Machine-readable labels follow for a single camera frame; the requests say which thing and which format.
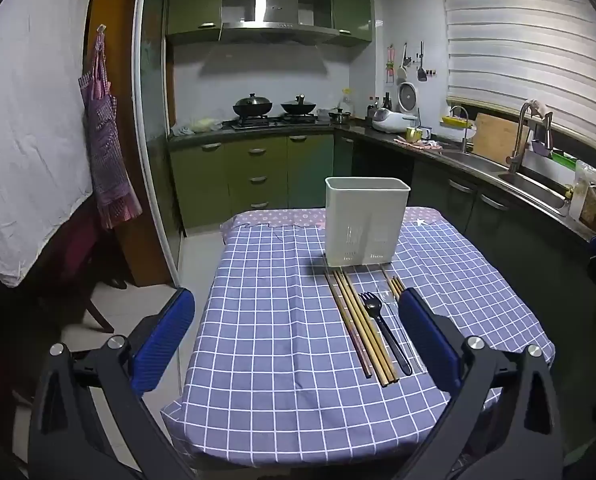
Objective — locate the tall steel faucet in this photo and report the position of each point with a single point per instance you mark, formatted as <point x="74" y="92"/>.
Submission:
<point x="520" y="135"/>

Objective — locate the blue checkered tablecloth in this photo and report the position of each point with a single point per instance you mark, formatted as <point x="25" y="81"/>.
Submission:
<point x="278" y="335"/>

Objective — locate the purple patterned cloth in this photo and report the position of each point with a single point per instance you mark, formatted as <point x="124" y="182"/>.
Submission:
<point x="288" y="217"/>

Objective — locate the white plastic utensil holder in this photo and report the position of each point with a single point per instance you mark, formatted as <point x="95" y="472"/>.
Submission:
<point x="368" y="220"/>

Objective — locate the dark red cloth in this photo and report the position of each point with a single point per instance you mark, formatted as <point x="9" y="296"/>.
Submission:
<point x="73" y="245"/>

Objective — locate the curved steel faucet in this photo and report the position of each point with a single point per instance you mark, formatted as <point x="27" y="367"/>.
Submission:
<point x="464" y="135"/>

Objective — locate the dark red-tipped wooden chopstick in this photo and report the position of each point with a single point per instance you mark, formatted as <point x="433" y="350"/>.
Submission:
<point x="348" y="325"/>

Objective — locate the pale yellow bag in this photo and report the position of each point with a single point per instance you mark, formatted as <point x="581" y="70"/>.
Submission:
<point x="205" y="123"/>

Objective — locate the gas stove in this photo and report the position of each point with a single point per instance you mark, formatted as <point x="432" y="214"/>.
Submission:
<point x="278" y="121"/>

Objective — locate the hanging ladle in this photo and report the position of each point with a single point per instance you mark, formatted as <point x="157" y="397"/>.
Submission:
<point x="403" y="67"/>

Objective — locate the green lower cabinets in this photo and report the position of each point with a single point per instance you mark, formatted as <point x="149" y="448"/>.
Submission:
<point x="258" y="175"/>

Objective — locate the glass sliding door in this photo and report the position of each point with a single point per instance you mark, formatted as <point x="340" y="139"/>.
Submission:
<point x="155" y="85"/>

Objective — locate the tan wooden chopstick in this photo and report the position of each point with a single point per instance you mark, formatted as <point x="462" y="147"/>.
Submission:
<point x="359" y="330"/>
<point x="399" y="283"/>
<point x="366" y="330"/>
<point x="392" y="284"/>
<point x="372" y="330"/>

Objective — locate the green plastic container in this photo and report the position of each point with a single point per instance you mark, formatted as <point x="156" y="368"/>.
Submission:
<point x="563" y="158"/>

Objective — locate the purple plastic holder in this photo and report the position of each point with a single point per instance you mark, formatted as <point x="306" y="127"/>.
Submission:
<point x="540" y="148"/>

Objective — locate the grey rag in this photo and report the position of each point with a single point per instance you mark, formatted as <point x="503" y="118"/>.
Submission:
<point x="183" y="129"/>

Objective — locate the yellow sink rack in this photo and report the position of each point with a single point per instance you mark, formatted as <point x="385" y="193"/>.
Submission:
<point x="455" y="121"/>

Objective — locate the dark kitchen countertop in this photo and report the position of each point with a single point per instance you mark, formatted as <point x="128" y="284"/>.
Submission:
<point x="363" y="131"/>

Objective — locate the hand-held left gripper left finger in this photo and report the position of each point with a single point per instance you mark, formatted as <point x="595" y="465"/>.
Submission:
<point x="165" y="340"/>

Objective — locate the white hanging sheet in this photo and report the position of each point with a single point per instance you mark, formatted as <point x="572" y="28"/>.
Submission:
<point x="28" y="135"/>

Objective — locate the white window blind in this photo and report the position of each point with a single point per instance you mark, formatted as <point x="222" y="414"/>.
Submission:
<point x="518" y="35"/>

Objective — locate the dark lower cabinets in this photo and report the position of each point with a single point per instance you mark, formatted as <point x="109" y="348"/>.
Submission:
<point x="503" y="240"/>

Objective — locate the white mug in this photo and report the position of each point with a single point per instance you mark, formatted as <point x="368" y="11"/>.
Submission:
<point x="426" y="133"/>

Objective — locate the purple checkered apron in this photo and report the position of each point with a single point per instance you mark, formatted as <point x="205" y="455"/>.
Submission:
<point x="105" y="150"/>

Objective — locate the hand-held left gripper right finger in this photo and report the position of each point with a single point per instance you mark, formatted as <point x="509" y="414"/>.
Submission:
<point x="425" y="340"/>

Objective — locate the steel kitchen sink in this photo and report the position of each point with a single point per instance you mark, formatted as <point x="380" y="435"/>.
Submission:
<point x="533" y="187"/>

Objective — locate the clear oil bottle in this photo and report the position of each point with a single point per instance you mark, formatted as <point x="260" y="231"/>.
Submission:
<point x="347" y="97"/>

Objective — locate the dark wooden chair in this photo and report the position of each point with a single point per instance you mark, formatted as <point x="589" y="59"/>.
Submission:
<point x="95" y="310"/>

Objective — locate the small steel pot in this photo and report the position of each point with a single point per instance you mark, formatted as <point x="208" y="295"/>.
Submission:
<point x="340" y="116"/>

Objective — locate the round white appliance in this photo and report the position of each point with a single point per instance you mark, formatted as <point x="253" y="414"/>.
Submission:
<point x="408" y="96"/>

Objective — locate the brown wooden door frame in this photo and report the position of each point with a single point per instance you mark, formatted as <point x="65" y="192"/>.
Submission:
<point x="123" y="60"/>

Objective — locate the black plastic fork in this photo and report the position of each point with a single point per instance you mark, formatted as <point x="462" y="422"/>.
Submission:
<point x="378" y="317"/>

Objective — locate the red green hanging ornament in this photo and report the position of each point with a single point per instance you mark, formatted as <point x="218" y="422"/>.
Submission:
<point x="390" y="65"/>

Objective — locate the black hanging spatula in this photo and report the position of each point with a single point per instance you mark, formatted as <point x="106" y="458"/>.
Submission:
<point x="422" y="70"/>

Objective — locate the dark sauce bottle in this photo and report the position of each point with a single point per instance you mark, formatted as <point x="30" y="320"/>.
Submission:
<point x="387" y="101"/>

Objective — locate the black wok with lid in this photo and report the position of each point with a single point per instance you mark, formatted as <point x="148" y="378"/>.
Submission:
<point x="252" y="106"/>
<point x="298" y="106"/>

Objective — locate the clear plastic spoon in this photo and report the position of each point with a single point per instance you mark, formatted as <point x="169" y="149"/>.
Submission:
<point x="389" y="300"/>

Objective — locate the white rice cooker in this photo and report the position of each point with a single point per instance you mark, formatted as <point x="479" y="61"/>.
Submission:
<point x="390" y="120"/>

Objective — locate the yellow cup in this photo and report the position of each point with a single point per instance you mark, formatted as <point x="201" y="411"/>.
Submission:
<point x="412" y="134"/>

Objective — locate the pink dish cloth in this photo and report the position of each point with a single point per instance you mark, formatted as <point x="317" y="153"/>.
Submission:
<point x="420" y="144"/>

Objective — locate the clear plastic bag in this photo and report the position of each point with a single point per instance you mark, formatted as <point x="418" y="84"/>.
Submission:
<point x="593" y="200"/>

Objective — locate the steel range hood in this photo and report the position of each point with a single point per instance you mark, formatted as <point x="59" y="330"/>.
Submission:
<point x="273" y="10"/>

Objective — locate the wooden cutting board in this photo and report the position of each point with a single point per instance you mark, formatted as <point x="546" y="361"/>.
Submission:
<point x="495" y="137"/>

